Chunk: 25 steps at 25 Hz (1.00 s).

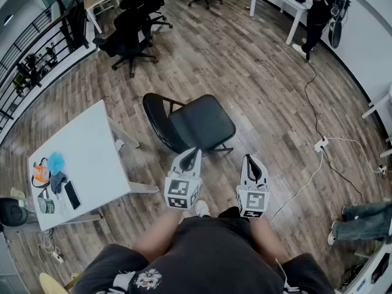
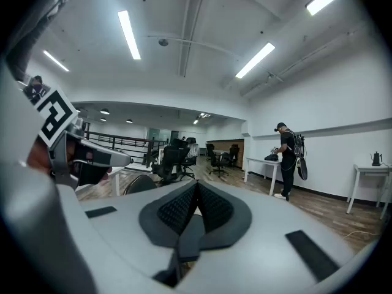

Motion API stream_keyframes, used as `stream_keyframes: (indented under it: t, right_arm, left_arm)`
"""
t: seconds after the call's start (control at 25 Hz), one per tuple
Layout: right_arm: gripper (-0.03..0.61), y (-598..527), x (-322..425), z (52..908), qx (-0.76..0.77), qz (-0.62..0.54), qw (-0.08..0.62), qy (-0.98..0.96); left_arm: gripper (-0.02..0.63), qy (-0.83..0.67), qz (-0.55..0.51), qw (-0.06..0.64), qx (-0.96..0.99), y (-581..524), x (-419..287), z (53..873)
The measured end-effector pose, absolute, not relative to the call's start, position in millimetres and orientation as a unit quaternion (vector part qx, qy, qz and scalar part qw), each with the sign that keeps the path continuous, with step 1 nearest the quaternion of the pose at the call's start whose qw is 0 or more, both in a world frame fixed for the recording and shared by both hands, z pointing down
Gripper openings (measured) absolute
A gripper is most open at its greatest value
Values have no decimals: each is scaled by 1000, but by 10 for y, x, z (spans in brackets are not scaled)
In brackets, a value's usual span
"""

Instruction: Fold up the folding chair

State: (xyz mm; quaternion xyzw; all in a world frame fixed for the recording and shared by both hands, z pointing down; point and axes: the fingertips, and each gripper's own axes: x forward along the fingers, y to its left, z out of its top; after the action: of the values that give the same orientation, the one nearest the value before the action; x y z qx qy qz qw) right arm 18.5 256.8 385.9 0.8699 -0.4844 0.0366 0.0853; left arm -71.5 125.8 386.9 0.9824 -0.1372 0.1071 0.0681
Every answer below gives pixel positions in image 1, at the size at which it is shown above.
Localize white table leg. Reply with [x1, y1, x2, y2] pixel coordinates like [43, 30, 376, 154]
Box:
[361, 84, 392, 121]

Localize black round speaker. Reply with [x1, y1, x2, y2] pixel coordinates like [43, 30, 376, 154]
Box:
[0, 197, 29, 228]

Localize orange and black object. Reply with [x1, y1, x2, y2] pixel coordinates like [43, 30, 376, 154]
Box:
[31, 157, 52, 190]

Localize black smartphone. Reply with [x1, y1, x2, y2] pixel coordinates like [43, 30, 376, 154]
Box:
[64, 180, 82, 211]

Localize person's left forearm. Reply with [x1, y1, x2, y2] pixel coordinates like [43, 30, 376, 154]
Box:
[134, 208, 185, 263]

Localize black folding chair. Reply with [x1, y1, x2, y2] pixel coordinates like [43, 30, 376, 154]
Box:
[142, 92, 237, 157]

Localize grey cloth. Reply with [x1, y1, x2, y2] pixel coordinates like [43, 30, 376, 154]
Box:
[49, 171, 69, 195]

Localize person's right forearm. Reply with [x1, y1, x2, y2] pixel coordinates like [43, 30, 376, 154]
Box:
[246, 216, 291, 266]

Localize long black floor cable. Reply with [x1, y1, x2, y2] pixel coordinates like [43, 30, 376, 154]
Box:
[304, 58, 365, 205]

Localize person's black trousers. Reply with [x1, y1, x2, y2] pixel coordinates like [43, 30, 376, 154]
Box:
[217, 206, 247, 224]

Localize small white power strip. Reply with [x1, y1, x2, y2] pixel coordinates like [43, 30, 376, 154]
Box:
[37, 234, 66, 265]

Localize black mesh office chair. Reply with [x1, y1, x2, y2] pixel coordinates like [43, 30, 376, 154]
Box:
[119, 0, 174, 31]
[92, 7, 160, 78]

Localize clear plastic bottle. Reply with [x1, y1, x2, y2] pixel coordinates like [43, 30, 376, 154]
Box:
[17, 195, 40, 213]

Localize blue mesh bath sponge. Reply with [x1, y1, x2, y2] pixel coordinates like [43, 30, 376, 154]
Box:
[47, 151, 66, 176]

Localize thin white charger cable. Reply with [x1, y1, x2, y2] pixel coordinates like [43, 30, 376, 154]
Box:
[325, 137, 387, 175]

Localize black metal railing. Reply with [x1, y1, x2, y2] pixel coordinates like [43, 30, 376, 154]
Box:
[0, 0, 93, 134]

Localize low white table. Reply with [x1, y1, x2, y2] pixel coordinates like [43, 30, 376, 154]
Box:
[28, 99, 160, 232]

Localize person's black shirt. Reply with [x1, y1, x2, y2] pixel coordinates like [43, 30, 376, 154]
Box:
[71, 214, 336, 294]

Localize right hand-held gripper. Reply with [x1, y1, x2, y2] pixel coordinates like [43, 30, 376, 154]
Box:
[236, 154, 271, 219]

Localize white floor cable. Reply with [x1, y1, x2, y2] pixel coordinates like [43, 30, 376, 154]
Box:
[269, 150, 325, 225]

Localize yellow wooden stool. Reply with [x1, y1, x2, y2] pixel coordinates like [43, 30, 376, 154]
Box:
[39, 272, 81, 294]

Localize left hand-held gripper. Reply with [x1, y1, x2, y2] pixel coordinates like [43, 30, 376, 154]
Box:
[164, 148, 203, 211]

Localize green and white can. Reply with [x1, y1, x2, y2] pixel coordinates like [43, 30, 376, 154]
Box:
[36, 197, 56, 216]

